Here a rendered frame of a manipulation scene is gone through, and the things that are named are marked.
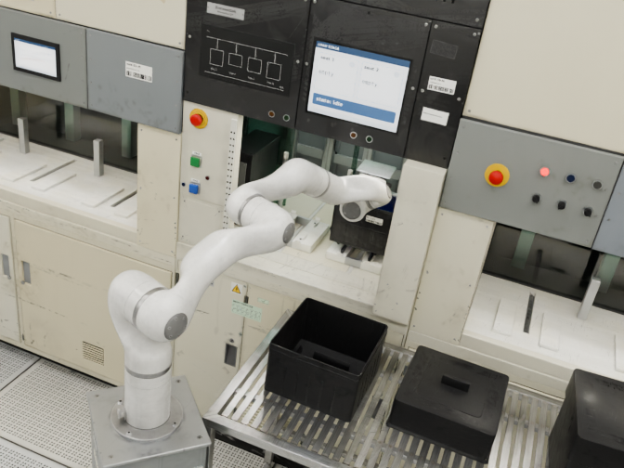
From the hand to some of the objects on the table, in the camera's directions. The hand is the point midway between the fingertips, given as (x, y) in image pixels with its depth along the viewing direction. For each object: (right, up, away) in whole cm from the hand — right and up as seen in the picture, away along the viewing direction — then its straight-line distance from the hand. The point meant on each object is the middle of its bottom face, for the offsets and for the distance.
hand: (376, 175), depth 240 cm
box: (+55, -88, -57) cm, 119 cm away
